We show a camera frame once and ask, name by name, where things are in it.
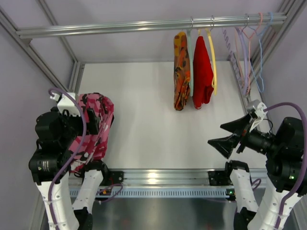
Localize aluminium hanging rail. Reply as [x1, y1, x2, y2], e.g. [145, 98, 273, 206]
[16, 12, 287, 39]

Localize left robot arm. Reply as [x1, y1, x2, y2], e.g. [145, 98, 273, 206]
[28, 107, 109, 230]

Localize pink hanger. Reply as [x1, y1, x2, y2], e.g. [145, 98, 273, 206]
[234, 11, 264, 92]

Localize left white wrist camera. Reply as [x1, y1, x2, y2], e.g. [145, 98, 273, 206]
[50, 92, 81, 117]

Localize lilac hanger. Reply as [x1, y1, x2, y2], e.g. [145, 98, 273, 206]
[235, 27, 249, 95]

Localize slotted cable duct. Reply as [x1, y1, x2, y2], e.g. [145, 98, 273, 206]
[68, 188, 235, 198]

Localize aluminium frame post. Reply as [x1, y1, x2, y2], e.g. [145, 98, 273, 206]
[0, 8, 85, 93]

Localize pink camouflage trousers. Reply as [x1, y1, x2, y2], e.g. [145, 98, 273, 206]
[70, 93, 114, 173]

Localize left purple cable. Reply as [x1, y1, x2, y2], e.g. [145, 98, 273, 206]
[47, 88, 124, 230]

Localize yellow hanger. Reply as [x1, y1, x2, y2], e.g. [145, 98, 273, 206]
[205, 15, 217, 95]

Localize red trousers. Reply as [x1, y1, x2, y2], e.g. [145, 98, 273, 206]
[192, 36, 213, 109]

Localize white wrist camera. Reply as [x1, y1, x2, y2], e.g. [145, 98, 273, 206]
[50, 92, 81, 117]
[247, 100, 267, 132]

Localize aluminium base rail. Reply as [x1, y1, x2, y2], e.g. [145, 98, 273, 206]
[102, 169, 231, 187]

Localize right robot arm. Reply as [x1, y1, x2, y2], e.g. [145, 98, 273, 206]
[208, 115, 307, 230]

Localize mint green hanger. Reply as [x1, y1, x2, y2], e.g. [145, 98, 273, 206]
[187, 17, 194, 97]

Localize light blue hanger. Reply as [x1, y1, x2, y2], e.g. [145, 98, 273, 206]
[249, 12, 273, 93]

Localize orange camouflage trousers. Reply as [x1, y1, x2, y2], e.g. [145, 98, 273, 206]
[174, 32, 190, 111]

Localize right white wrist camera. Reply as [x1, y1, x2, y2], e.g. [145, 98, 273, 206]
[247, 100, 267, 132]

